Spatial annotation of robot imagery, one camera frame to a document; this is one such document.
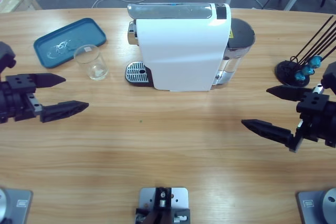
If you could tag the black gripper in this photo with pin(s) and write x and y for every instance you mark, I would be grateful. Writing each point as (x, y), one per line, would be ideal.
(13, 103)
(320, 124)

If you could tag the silver coffee machine lever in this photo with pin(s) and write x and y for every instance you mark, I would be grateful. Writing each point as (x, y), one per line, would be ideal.
(170, 11)

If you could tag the white capsule coffee machine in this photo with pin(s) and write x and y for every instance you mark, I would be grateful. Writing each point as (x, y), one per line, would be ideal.
(183, 51)

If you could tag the black capsule holder with rods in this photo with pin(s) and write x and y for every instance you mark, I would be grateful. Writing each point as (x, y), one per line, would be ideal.
(284, 69)

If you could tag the clear drinking glass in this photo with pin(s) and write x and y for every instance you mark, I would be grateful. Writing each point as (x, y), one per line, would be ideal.
(93, 66)

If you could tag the teal plastic serving tray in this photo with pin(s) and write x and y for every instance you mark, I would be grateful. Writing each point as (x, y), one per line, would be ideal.
(68, 37)

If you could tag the clear water tank black lid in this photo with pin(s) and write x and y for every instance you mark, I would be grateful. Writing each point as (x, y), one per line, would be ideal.
(240, 35)

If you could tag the black drip tray metal grate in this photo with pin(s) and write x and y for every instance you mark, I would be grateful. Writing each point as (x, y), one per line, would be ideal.
(136, 73)

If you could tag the pale wooden crate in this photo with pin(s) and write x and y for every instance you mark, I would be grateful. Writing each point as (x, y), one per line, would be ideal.
(13, 1)

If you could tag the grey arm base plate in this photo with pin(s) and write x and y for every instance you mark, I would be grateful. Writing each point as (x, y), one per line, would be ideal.
(13, 205)
(320, 205)

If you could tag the white camera mount dark post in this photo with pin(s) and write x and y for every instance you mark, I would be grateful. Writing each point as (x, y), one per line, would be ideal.
(162, 203)

